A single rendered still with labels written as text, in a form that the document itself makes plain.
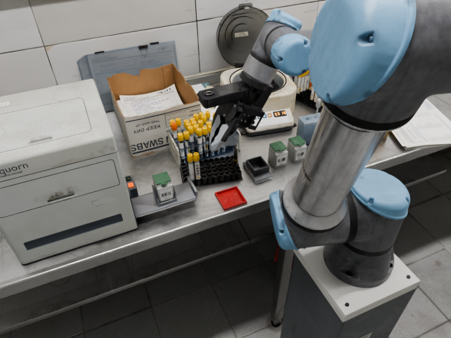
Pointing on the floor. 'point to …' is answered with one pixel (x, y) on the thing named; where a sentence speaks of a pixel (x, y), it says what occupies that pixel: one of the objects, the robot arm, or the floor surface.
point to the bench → (181, 227)
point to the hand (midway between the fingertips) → (211, 146)
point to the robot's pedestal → (315, 323)
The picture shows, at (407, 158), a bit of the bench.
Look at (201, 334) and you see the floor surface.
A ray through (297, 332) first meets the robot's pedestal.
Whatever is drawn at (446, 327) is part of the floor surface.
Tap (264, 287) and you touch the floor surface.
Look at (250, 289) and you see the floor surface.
